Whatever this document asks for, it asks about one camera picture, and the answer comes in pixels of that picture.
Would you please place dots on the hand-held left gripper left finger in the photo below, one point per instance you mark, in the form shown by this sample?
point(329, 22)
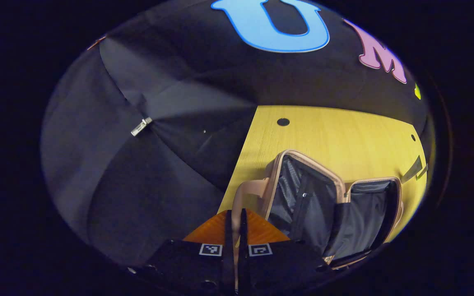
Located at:
point(228, 263)

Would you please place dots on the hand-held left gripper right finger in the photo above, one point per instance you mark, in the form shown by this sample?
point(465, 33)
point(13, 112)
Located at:
point(243, 263)

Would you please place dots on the pink suitcase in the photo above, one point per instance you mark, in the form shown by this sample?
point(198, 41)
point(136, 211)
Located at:
point(294, 193)

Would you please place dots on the black backdrop cloth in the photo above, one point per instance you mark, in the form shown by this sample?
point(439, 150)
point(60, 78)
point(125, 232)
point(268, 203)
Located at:
point(97, 164)

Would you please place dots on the silver cloth clip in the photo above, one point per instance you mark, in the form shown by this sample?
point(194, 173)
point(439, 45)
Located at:
point(141, 126)

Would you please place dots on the red cloth clip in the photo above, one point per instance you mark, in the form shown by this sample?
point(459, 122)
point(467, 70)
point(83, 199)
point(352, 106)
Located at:
point(97, 42)

